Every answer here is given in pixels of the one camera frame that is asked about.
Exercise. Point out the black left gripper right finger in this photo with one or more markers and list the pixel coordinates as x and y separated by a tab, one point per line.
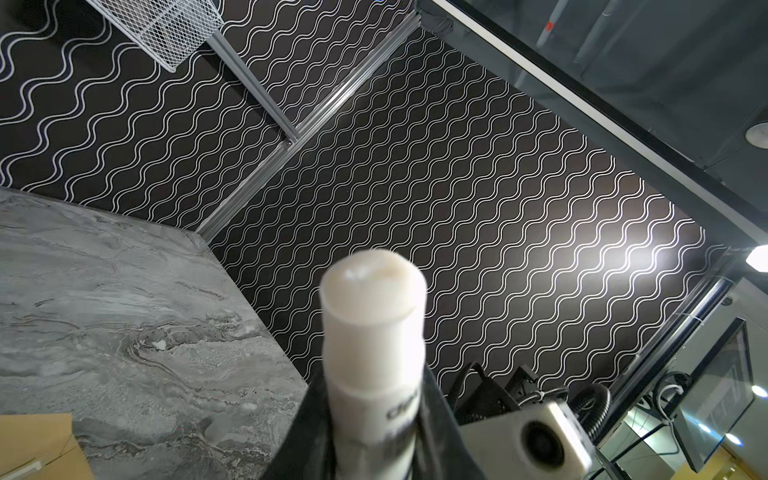
440	452

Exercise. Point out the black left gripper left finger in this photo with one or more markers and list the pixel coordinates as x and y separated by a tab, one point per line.
307	451

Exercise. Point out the white glue stick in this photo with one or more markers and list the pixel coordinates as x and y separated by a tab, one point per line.
373	306

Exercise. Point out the brown manila envelope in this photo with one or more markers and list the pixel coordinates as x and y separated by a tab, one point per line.
41	446

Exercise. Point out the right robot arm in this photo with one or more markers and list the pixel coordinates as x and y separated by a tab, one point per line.
475	396

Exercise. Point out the aluminium back crossbar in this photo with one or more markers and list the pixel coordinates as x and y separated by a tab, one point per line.
224	50

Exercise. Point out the aluminium corner post right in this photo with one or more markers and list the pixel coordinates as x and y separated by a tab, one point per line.
320	115

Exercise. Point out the white wire basket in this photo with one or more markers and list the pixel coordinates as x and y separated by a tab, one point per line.
168	31

